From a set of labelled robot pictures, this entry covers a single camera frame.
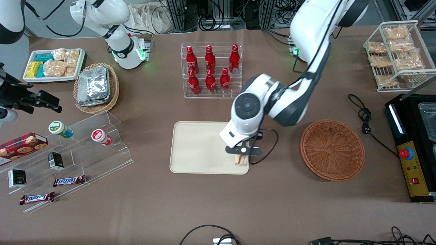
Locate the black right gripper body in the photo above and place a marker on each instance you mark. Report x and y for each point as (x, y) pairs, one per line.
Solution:
(11, 94)

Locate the yellow snack pack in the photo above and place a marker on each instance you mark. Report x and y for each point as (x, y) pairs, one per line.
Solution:
(33, 69)

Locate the triangular sandwich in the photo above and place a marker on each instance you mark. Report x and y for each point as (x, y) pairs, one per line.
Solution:
(241, 160)

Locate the black machine with yellow panel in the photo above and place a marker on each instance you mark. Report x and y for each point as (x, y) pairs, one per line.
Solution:
(417, 177)

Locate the small white device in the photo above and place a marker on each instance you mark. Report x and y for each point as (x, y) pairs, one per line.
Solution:
(222, 241)

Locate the red lid cup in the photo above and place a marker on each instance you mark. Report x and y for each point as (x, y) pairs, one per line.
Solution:
(100, 136)

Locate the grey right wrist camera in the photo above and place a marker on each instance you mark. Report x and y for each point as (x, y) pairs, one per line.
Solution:
(7, 115)

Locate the clear acrylic stepped shelf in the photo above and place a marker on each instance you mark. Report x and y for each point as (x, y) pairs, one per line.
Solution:
(88, 156)

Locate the red tartan cookie box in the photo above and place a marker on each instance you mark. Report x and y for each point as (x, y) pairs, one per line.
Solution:
(20, 146)

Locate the stack of foil containers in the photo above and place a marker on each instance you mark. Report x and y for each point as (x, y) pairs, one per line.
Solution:
(92, 86)

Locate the red cola bottle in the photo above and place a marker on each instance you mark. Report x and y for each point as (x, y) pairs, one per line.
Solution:
(191, 59)
(194, 84)
(234, 59)
(211, 83)
(225, 81)
(210, 58)

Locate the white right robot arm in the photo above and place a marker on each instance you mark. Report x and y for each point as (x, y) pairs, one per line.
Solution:
(102, 13)

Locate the green lid cup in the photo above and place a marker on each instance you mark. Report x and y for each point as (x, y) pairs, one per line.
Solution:
(59, 128)

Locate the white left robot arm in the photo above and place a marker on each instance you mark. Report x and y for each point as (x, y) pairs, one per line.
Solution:
(306, 34)

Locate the white rectangular snack tray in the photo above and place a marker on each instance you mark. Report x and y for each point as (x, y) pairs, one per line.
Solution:
(80, 63)

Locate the clear acrylic bottle rack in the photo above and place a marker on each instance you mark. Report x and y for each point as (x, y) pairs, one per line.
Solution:
(236, 85)

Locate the small black box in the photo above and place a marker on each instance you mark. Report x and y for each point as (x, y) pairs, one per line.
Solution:
(17, 178)
(55, 161)

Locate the beige plastic tray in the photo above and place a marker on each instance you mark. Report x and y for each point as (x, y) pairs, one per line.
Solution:
(201, 148)

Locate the light wicker basket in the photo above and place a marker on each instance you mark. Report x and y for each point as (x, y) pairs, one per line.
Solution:
(114, 88)

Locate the brown wicker basket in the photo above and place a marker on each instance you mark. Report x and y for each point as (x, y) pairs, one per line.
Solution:
(332, 153)

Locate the teal snack pack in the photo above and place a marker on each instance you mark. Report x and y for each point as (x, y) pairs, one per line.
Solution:
(44, 57)
(40, 71)

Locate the clear rice cracker pack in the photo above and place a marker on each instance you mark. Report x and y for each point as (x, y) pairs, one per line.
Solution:
(72, 58)
(69, 71)
(53, 68)
(58, 54)

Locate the white cloth bag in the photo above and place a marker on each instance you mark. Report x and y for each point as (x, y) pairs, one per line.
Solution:
(150, 18)

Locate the bagged fried snack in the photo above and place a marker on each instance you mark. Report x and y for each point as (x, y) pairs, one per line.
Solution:
(396, 33)
(386, 80)
(408, 61)
(380, 61)
(402, 46)
(376, 47)

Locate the Snickers bar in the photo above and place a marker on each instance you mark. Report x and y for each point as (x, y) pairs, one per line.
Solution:
(69, 181)
(37, 198)

